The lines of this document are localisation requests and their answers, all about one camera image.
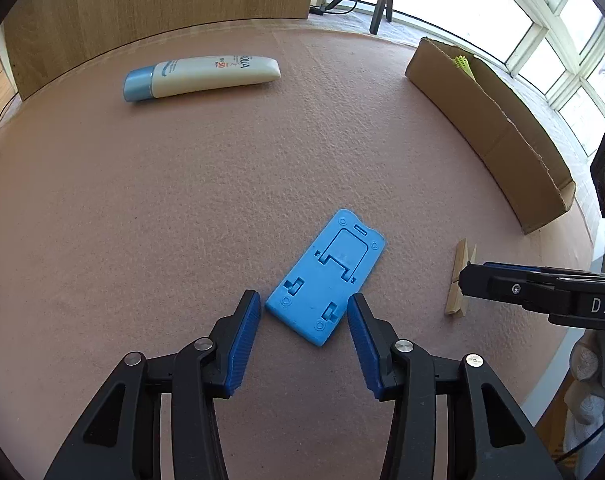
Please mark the cardboard box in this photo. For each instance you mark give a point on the cardboard box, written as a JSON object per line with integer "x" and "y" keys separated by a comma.
{"x": 482, "y": 125}

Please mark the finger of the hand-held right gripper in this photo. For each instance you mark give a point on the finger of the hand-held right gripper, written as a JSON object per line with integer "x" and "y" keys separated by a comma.
{"x": 507, "y": 266}
{"x": 497, "y": 285}

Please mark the wooden clothespin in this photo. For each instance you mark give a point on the wooden clothespin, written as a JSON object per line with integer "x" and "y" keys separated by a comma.
{"x": 457, "y": 290}

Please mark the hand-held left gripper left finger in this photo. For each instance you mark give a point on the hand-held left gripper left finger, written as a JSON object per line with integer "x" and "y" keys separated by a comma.
{"x": 242, "y": 340}

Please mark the white sunscreen tube blue cap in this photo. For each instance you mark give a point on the white sunscreen tube blue cap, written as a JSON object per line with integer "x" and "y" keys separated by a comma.
{"x": 207, "y": 76}

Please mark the yellow shuttlecock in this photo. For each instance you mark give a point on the yellow shuttlecock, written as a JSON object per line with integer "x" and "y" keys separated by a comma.
{"x": 460, "y": 62}

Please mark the white checked cloth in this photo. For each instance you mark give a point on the white checked cloth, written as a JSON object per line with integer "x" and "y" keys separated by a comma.
{"x": 352, "y": 20}

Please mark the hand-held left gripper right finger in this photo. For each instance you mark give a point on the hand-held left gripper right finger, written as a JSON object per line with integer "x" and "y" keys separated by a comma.
{"x": 365, "y": 342}

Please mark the blue plastic phone stand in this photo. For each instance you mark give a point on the blue plastic phone stand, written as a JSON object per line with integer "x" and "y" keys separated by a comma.
{"x": 327, "y": 280}

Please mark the light oak wooden board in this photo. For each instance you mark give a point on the light oak wooden board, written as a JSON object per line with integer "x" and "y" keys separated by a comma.
{"x": 157, "y": 5}

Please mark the person's right hand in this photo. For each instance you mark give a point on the person's right hand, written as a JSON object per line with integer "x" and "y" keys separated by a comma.
{"x": 590, "y": 380}

